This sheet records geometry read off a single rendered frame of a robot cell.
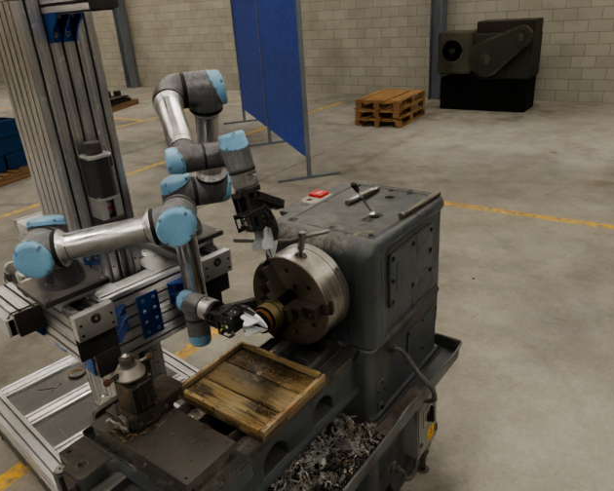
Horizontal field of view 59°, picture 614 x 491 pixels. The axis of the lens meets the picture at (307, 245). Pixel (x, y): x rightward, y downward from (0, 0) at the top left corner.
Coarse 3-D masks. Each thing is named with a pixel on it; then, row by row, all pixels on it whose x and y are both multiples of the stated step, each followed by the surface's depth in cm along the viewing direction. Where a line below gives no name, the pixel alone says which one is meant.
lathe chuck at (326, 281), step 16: (288, 256) 170; (288, 272) 171; (304, 272) 166; (320, 272) 168; (256, 288) 183; (288, 288) 173; (304, 288) 169; (320, 288) 165; (336, 288) 170; (336, 304) 170; (304, 320) 174; (320, 320) 170; (336, 320) 173; (288, 336) 182; (304, 336) 177; (320, 336) 173
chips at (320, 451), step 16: (336, 416) 198; (352, 416) 196; (336, 432) 188; (352, 432) 191; (368, 432) 191; (320, 448) 188; (336, 448) 182; (352, 448) 182; (368, 448) 186; (304, 464) 181; (320, 464) 173; (336, 464) 176; (352, 464) 177; (288, 480) 176; (304, 480) 176; (320, 480) 166; (336, 480) 171
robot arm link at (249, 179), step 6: (240, 174) 144; (246, 174) 145; (252, 174) 145; (234, 180) 146; (240, 180) 145; (246, 180) 145; (252, 180) 146; (258, 180) 148; (234, 186) 147; (240, 186) 145; (246, 186) 145; (252, 186) 146
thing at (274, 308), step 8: (264, 304) 167; (272, 304) 167; (280, 304) 169; (256, 312) 164; (264, 312) 164; (272, 312) 165; (280, 312) 166; (264, 320) 163; (272, 320) 165; (280, 320) 167; (272, 328) 167
